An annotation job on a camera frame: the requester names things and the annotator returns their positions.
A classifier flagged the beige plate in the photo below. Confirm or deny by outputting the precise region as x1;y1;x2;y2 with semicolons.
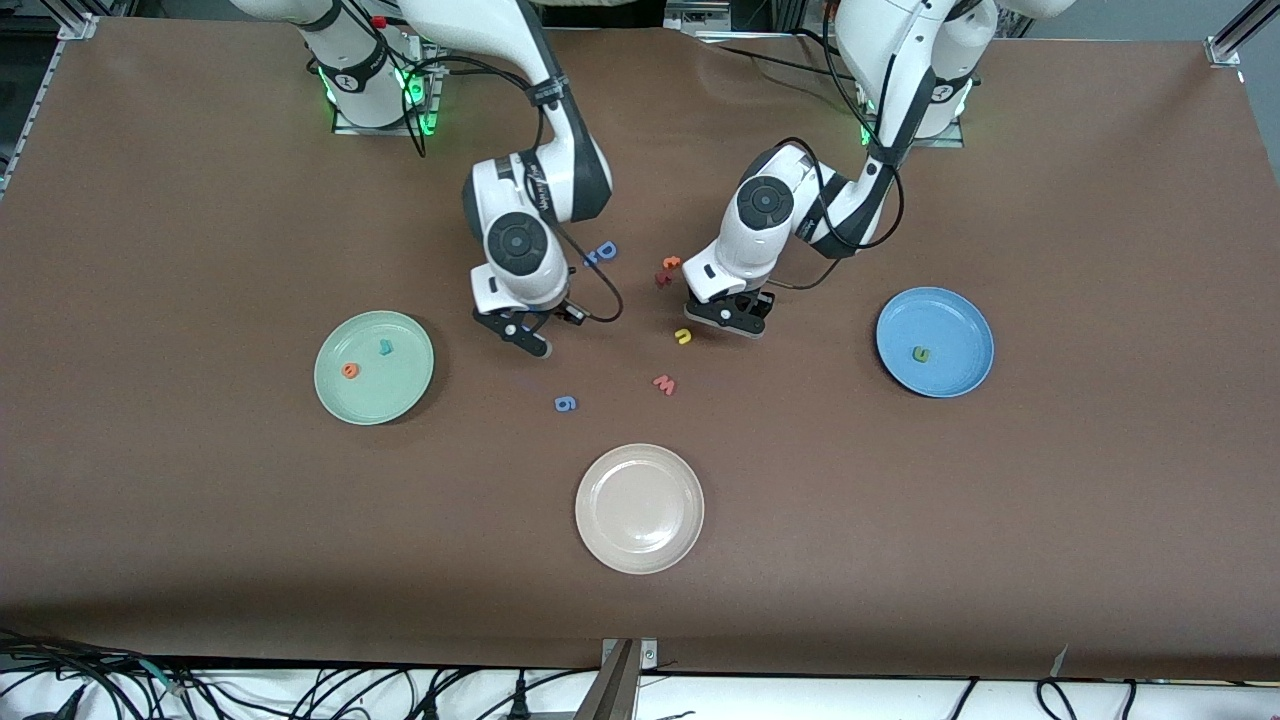
574;443;706;576

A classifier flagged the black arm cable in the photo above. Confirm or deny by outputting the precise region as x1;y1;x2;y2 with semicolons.
400;50;624;324
775;0;907;293

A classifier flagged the thick black floor cable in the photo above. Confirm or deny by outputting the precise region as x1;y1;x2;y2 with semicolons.
0;628;206;720

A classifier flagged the pale green plate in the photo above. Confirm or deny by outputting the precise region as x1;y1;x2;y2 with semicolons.
313;310;436;427

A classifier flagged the grey equipment rack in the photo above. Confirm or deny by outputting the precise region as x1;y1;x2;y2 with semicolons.
665;0;761;31

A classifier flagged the metal table edge bracket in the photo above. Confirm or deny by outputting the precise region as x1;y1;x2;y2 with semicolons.
575;638;659;720

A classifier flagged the looped black floor cable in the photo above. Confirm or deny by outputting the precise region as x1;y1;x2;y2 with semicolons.
1035;678;1079;720

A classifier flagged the blue plate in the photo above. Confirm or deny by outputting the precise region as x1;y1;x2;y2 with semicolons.
875;286;996;399

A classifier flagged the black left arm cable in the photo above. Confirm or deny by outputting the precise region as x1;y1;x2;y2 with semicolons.
775;0;907;293

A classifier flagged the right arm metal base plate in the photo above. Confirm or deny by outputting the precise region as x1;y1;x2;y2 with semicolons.
332;40;443;136

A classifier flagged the aluminium frame profile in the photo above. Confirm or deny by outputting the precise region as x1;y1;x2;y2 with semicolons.
0;15;101;201
1205;0;1280;69

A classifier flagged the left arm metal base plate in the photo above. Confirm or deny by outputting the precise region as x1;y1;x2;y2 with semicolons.
858;50;966;149

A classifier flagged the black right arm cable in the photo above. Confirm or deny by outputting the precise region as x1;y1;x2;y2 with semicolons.
400;50;624;324

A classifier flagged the thin black power cable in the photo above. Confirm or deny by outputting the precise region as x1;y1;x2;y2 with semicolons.
700;28;851;86

